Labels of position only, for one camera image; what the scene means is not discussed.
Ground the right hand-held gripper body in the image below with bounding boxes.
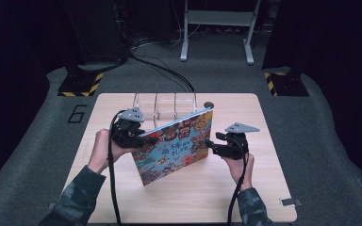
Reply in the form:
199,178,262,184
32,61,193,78
219,121,261,161

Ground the person's left hand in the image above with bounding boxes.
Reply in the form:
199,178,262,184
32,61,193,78
87,128,140,175

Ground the colourful picture book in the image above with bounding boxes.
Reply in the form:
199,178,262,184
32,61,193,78
131,107,215,186

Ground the black floor cable bundle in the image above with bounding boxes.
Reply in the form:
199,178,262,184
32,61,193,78
128,51,196,94

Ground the black stand with striped base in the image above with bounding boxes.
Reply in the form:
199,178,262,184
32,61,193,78
57,46,105,98
263,46,310,97

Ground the white metal desk frame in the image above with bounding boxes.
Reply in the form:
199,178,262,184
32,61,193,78
179,0,262,66

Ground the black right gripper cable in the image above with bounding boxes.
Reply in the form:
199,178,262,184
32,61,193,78
226,137,250,226

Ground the clear acrylic divided organizer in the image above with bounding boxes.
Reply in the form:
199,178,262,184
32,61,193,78
132,91,199,121

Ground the person's right hand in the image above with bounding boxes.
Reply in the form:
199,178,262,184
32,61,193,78
221,153,255,192

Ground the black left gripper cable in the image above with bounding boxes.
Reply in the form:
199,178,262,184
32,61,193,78
107,110,130,226

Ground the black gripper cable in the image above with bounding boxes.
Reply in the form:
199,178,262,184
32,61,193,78
226,137,250,226
107,110,130,226

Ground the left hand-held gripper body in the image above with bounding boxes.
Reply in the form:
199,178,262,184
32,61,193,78
109,106,147,149

